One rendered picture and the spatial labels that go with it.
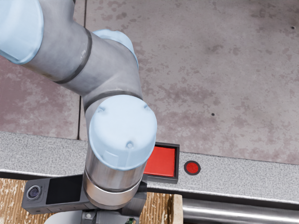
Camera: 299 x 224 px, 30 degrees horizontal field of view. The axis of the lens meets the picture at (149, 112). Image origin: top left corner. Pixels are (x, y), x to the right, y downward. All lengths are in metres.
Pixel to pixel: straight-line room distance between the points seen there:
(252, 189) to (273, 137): 1.23
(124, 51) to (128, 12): 1.84
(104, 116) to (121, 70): 0.09
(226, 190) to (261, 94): 1.37
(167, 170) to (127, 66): 0.36
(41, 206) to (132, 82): 0.23
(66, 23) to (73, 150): 0.45
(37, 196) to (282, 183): 0.48
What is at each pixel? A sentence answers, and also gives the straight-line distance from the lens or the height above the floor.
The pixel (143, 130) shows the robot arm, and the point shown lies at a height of 1.30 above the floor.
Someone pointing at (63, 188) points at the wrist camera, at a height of 1.11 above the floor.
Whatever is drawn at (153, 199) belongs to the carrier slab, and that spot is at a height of 0.94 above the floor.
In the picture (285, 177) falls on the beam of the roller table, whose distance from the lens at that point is 1.08.
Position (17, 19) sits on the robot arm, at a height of 1.38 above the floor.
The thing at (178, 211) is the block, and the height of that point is 0.96.
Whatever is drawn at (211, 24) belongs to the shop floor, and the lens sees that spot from 2.57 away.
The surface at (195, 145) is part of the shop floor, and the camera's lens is 2.16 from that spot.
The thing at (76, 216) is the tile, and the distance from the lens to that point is 0.94.
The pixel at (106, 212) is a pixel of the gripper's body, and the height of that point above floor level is 1.08.
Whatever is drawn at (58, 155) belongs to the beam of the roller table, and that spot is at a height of 0.92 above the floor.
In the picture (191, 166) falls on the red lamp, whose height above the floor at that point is 0.92.
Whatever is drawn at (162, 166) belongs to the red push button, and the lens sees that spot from 1.02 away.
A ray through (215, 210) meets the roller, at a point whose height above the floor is 0.92.
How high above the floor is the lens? 1.81
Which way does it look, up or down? 55 degrees down
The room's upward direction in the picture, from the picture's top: 11 degrees clockwise
